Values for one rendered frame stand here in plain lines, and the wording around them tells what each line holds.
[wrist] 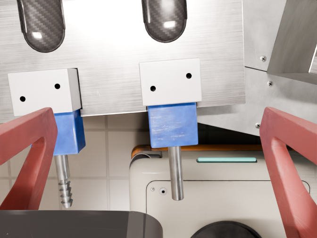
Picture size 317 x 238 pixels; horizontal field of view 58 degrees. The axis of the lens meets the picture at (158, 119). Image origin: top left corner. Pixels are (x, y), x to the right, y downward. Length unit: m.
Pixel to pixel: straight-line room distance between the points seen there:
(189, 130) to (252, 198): 0.72
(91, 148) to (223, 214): 0.57
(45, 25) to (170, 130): 0.15
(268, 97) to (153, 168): 0.61
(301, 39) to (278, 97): 0.08
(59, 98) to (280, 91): 0.23
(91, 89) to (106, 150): 0.92
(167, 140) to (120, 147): 0.91
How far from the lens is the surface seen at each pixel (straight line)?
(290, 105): 0.35
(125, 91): 0.27
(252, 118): 0.34
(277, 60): 0.32
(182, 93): 0.24
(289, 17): 0.33
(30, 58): 0.29
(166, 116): 0.25
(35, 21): 0.29
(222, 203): 0.95
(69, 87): 0.25
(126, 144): 1.16
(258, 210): 0.99
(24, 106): 0.26
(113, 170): 1.20
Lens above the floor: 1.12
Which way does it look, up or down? 81 degrees down
